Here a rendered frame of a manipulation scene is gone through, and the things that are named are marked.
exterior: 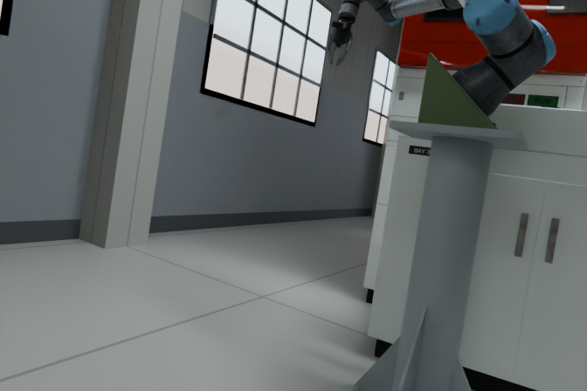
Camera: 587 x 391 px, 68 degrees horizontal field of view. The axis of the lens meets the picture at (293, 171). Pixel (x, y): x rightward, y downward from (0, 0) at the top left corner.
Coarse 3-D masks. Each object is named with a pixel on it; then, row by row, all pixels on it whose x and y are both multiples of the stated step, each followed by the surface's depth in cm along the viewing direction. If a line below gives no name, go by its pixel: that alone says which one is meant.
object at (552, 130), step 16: (496, 112) 143; (512, 112) 141; (528, 112) 139; (544, 112) 138; (560, 112) 136; (576, 112) 134; (512, 128) 141; (528, 128) 139; (544, 128) 137; (560, 128) 136; (576, 128) 134; (528, 144) 139; (544, 144) 137; (560, 144) 135; (576, 144) 134
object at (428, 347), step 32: (416, 128) 112; (448, 128) 108; (480, 128) 104; (448, 160) 115; (480, 160) 114; (448, 192) 115; (480, 192) 115; (448, 224) 115; (416, 256) 121; (448, 256) 114; (416, 288) 119; (448, 288) 114; (416, 320) 118; (448, 320) 115; (416, 352) 113; (448, 352) 115; (352, 384) 135; (384, 384) 129; (416, 384) 116; (448, 384) 117
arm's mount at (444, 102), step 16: (432, 64) 117; (432, 80) 117; (448, 80) 115; (432, 96) 117; (448, 96) 115; (464, 96) 113; (432, 112) 117; (448, 112) 115; (464, 112) 112; (480, 112) 110; (496, 128) 108
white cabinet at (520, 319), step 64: (512, 192) 140; (576, 192) 133; (384, 256) 157; (512, 256) 139; (576, 256) 132; (384, 320) 156; (512, 320) 139; (576, 320) 131; (512, 384) 142; (576, 384) 131
